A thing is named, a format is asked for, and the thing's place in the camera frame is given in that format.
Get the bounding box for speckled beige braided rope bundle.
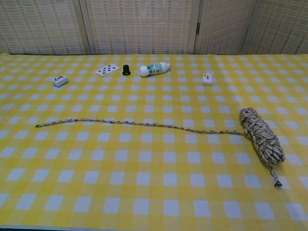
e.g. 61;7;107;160
35;107;286;189

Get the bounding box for yellow checkered tablecloth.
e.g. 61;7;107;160
0;52;308;230

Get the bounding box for white bottle green label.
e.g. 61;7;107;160
139;61;171;77

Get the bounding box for white mahjong tile red mark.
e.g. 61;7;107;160
202;73;213;86

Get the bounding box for playing card black pips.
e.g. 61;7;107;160
93;63;120;77

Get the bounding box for mahjong tile red character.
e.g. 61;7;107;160
51;75;69;88

